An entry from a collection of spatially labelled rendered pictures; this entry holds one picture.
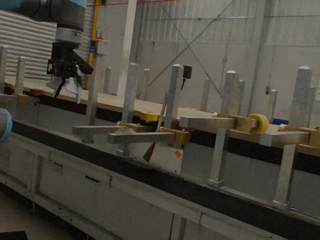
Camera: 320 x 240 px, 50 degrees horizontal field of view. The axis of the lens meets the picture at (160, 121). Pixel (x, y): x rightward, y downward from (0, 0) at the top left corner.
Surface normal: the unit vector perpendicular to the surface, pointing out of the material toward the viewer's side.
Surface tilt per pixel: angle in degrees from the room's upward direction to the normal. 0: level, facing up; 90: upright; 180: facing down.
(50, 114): 90
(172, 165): 90
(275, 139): 90
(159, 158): 90
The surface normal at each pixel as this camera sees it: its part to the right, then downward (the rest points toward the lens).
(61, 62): 0.74, 0.17
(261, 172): -0.64, -0.01
